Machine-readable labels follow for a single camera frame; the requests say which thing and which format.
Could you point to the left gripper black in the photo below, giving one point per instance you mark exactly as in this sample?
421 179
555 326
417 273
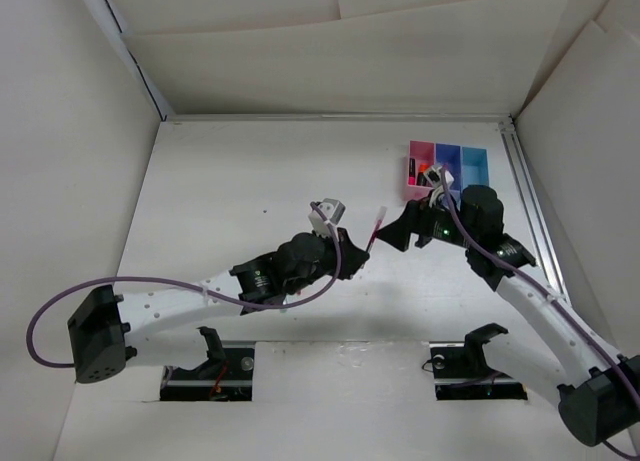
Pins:
352 257

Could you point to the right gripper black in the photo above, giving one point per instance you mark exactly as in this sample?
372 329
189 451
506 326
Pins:
415 219

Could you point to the orange highlighter black body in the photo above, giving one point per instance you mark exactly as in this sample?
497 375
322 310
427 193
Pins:
422 178

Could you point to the pink highlighter black body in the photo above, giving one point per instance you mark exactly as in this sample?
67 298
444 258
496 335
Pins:
411 172

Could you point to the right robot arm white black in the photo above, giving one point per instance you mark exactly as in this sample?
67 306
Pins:
594 387

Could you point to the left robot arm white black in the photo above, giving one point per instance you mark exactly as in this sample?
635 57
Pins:
109 332

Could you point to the pink container box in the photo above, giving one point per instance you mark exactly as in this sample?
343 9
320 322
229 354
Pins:
422 152

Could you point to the dark blue container box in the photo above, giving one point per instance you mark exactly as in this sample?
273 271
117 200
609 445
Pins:
450 156

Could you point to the light blue container box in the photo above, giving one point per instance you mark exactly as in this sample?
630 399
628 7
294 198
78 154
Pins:
474 167

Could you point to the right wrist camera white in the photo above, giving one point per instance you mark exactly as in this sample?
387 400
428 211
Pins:
439 179

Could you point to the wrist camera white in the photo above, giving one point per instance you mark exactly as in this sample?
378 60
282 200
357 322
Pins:
439 179
324 214

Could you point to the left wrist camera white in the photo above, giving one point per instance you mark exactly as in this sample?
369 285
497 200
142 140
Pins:
324 214

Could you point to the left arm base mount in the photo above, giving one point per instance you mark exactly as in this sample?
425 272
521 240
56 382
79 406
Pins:
226 374

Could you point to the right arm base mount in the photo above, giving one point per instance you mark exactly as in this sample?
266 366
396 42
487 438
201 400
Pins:
461 373

